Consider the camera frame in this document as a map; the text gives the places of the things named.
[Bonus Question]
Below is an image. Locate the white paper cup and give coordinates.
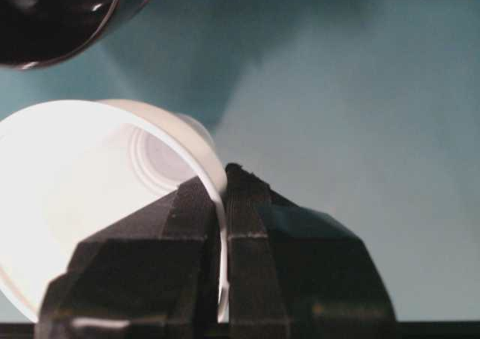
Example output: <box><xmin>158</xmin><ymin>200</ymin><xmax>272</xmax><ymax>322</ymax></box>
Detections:
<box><xmin>0</xmin><ymin>98</ymin><xmax>230</xmax><ymax>324</ymax></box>

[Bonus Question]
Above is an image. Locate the black cup holder red handle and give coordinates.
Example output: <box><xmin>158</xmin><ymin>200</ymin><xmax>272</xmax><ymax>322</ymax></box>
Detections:
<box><xmin>0</xmin><ymin>0</ymin><xmax>161</xmax><ymax>71</ymax></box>

